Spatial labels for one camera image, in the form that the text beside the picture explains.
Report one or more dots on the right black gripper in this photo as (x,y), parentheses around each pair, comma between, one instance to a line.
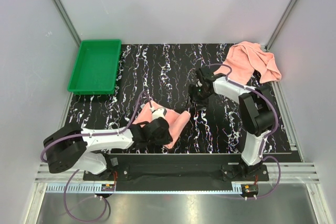
(200,104)

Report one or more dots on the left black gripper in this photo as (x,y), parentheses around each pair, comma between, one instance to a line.
(166,139)

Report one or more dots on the pink striped towel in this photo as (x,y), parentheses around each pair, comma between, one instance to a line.
(176,121)

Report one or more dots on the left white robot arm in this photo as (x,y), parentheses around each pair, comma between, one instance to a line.
(76,147)

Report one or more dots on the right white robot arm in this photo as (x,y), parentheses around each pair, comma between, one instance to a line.
(257,112)

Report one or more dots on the black marble pattern mat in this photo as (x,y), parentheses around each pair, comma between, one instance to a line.
(165,71)

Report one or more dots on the green plastic tray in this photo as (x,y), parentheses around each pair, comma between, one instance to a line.
(96,67)

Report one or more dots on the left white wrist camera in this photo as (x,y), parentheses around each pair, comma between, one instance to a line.
(158,113)

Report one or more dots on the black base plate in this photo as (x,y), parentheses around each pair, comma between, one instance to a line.
(176,172)

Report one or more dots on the white slotted cable duct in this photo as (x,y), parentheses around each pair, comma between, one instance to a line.
(80,188)

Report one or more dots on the aluminium frame rail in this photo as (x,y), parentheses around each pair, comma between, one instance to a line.
(292,173)

